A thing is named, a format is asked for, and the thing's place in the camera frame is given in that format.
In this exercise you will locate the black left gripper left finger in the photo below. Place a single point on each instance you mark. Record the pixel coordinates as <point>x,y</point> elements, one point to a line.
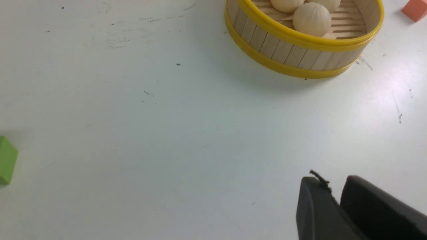
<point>319,216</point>

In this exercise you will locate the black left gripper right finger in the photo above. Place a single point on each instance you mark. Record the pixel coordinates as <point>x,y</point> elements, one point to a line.
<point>379,215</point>

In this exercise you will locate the cream bun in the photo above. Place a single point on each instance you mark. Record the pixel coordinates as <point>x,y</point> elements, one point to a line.
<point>331,5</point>
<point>286,6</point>
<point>312,19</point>

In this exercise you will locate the yellow-rimmed bamboo steamer tray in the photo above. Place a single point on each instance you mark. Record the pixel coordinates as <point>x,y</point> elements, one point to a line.
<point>267,36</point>

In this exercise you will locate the orange foam cube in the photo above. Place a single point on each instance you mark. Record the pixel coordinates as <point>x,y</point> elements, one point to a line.
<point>415,9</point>

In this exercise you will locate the green foam block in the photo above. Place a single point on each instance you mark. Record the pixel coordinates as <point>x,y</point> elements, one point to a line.
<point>8,157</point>

